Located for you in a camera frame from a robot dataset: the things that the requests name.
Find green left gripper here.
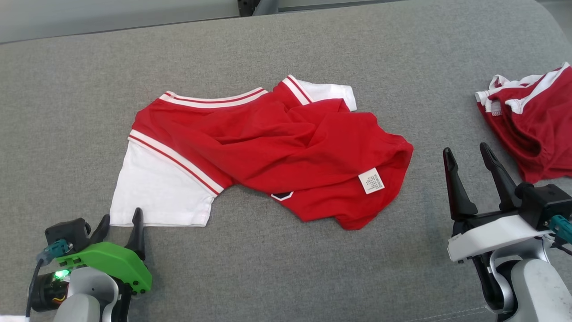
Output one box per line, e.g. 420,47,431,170
56,208,152,296

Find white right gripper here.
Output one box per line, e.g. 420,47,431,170
443,142,552,262

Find red shorts with white stripe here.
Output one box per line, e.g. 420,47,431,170
475,62,572,184

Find red jersey with white sleeves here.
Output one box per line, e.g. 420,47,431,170
109,74,414,231

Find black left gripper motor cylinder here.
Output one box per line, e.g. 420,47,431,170
29,271,70,313

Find grey black metal stand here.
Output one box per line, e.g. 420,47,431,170
237,0,280,17

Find left black cable teal plug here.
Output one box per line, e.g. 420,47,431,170
25,239,73,318

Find black cable teal plug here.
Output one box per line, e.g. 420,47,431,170
25,239,73,318
547,215,572,258

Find right black cable teal plug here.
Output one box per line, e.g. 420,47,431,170
547,215,572,258

